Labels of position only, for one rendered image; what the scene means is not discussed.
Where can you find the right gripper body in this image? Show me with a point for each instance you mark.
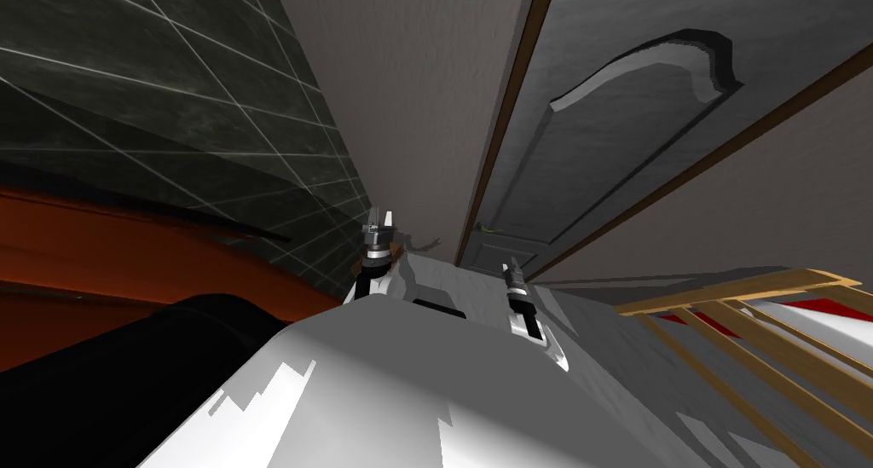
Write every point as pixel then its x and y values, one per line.
pixel 515 280

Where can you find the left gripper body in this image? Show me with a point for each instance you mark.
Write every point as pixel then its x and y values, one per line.
pixel 379 237

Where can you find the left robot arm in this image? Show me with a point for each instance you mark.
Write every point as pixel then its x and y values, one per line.
pixel 102 379

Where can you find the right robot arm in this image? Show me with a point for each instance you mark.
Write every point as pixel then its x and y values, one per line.
pixel 530 321

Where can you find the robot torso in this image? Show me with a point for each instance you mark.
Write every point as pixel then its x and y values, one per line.
pixel 382 386

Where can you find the grey panelled door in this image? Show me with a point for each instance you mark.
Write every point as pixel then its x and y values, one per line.
pixel 614 147

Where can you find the orange brown curved furniture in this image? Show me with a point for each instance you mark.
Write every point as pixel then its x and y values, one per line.
pixel 123 250

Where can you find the wooden slatted bed frame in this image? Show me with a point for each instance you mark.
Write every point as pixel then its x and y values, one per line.
pixel 757 331

